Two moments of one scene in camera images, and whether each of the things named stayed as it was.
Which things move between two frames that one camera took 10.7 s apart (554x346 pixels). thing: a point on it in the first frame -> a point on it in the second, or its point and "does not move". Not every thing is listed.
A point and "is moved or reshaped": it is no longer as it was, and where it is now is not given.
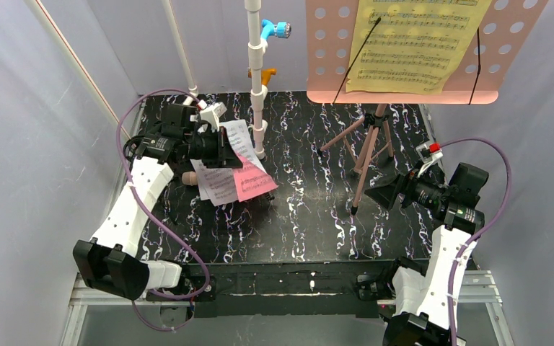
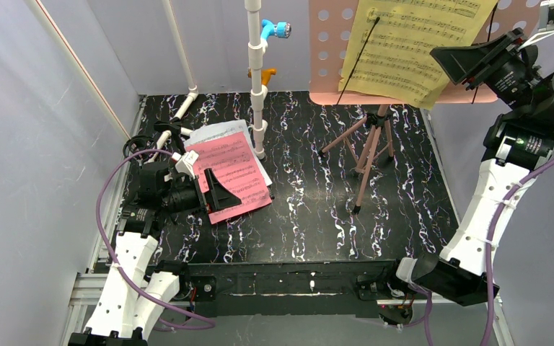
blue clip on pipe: [282, 29] does not move
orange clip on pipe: [266, 74] does not move
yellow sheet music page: [410, 46] is moved or reshaped
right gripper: [409, 189] -> [482, 61]
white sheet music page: [239, 135] -> [203, 134]
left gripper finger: [228, 156] -> [219, 197]
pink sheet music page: [252, 181] is moved or reshaped
